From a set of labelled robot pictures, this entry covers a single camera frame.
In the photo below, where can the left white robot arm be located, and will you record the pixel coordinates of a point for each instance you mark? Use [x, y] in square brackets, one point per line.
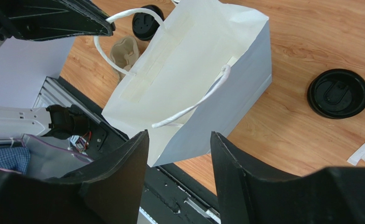
[24, 66]

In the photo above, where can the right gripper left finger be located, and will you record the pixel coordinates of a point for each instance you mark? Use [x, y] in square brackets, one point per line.
[106, 191]

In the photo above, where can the white paper bag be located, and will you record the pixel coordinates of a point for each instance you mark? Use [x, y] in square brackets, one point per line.
[205, 67]

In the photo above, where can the person in checked shirt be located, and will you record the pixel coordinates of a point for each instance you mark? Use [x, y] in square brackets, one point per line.
[15, 158]

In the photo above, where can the black coffee cup lid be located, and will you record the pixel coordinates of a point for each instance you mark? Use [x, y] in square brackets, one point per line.
[144, 26]

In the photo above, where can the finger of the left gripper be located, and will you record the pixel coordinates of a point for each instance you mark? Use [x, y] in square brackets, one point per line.
[45, 20]

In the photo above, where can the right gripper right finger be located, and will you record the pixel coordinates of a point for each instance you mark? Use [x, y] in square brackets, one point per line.
[250, 191]

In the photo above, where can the brown cardboard cup carrier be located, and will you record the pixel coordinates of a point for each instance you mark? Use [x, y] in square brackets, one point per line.
[125, 52]

